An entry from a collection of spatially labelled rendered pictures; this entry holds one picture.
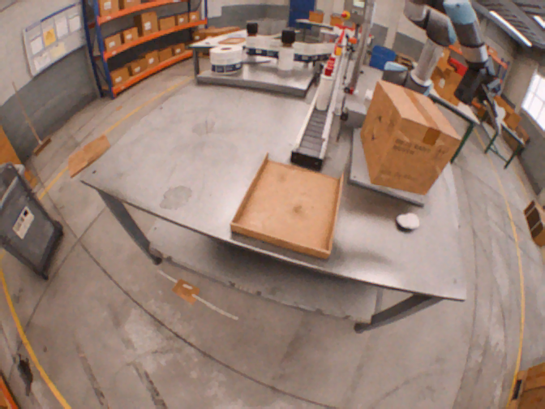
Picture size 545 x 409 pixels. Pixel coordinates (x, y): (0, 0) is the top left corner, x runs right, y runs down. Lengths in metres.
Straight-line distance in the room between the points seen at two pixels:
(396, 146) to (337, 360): 1.17
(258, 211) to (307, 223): 0.14
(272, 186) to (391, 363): 1.32
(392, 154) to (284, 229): 0.39
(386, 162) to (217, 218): 0.53
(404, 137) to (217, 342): 1.30
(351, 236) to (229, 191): 0.38
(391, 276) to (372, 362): 0.94
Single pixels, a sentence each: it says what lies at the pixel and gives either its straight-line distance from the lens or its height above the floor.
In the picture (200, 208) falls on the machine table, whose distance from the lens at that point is 0.67.
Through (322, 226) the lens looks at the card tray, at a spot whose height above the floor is 0.83.
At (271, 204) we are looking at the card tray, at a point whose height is 0.83.
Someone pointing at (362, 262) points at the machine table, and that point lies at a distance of 0.62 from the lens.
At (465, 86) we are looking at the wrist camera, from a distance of 0.63.
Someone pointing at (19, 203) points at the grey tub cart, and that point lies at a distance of 1.93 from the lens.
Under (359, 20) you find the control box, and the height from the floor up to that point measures 1.31.
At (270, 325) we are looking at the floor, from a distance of 1.36.
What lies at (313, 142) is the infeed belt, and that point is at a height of 0.88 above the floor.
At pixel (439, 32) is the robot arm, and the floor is 1.41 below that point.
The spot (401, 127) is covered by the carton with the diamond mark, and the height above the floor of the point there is 1.09.
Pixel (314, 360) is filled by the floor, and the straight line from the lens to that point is 1.39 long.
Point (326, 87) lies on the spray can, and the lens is 0.99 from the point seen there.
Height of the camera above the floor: 1.35
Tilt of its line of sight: 52 degrees down
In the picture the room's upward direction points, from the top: 6 degrees clockwise
